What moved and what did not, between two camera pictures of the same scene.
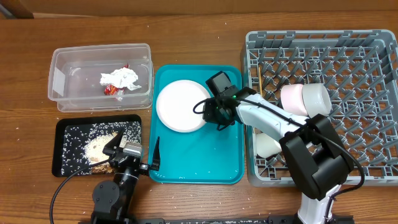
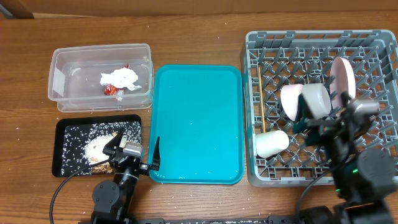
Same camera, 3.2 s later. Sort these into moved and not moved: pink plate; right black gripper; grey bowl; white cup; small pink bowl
Moved: right black gripper; pink plate
Not moved: white cup; grey bowl; small pink bowl
